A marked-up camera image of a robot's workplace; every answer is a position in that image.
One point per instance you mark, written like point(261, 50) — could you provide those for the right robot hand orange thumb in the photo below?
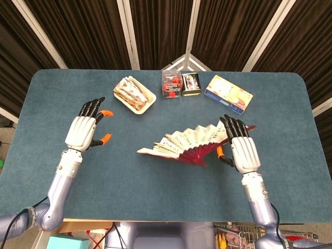
point(245, 153)

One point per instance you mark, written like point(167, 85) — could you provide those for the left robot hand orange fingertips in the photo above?
point(80, 132)

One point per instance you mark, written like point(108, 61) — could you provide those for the red ribbed paper folding fan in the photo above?
point(192, 137)

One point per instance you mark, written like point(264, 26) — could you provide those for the left lavender robot arm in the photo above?
point(62, 186)

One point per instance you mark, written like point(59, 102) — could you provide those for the right lavender robot arm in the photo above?
point(259, 207)

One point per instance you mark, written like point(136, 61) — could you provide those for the yellow blue biscuit box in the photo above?
point(228, 93)

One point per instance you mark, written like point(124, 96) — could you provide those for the red white snack packets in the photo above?
point(129, 90)

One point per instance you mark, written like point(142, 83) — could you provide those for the white paper food tray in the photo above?
point(146, 102)

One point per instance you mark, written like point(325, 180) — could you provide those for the blue felt table cover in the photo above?
point(129, 186)

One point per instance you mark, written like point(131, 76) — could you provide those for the black gold tin can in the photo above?
point(191, 84)

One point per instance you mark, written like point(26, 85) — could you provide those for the yellow item in basket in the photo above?
point(221, 241)

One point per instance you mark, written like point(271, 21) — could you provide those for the dark curtain partition panel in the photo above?
point(85, 33)
point(160, 31)
point(233, 33)
point(15, 64)
point(306, 52)

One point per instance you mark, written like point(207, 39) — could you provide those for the brown cardboard box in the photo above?
point(77, 227)

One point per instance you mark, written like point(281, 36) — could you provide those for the red white round ball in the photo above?
point(294, 237)

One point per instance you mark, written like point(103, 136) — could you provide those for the clear box with red items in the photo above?
point(171, 85)

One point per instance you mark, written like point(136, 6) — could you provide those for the white partition stand foot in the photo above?
point(188, 62)

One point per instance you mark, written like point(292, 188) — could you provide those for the teal box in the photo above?
point(67, 242)

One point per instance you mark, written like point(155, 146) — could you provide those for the lavender robot torso base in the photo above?
point(160, 236)

